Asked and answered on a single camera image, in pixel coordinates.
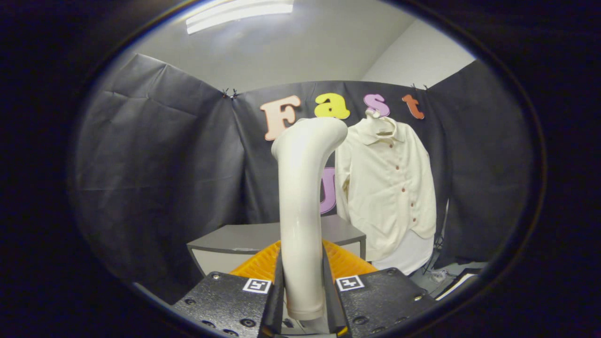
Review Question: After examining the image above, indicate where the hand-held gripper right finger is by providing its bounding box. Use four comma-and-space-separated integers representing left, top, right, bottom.
322, 239, 439, 338

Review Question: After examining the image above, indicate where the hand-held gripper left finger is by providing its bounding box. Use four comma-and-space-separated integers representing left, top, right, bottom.
171, 239, 285, 338

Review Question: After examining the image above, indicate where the white garment steamer head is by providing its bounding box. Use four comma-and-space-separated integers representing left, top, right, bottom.
271, 116, 349, 321

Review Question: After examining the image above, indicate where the cream button shirt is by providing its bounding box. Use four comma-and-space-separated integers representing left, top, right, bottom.
334, 117, 437, 276

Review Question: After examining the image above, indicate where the white plastic clothes hanger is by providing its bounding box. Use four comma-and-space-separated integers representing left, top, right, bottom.
365, 108, 396, 137

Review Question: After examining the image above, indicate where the grey cabinet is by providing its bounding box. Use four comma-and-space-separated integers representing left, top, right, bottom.
187, 215, 367, 277

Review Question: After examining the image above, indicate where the black stand leg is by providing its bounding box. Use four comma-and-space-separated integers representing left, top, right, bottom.
423, 234, 447, 275

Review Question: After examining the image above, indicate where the dark flat board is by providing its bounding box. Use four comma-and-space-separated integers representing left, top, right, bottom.
436, 267, 486, 301

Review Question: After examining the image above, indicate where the black backdrop cloth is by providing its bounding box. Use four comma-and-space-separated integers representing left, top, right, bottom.
73, 53, 533, 301

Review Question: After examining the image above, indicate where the ceiling light panel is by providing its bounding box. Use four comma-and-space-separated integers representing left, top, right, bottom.
185, 0, 294, 35

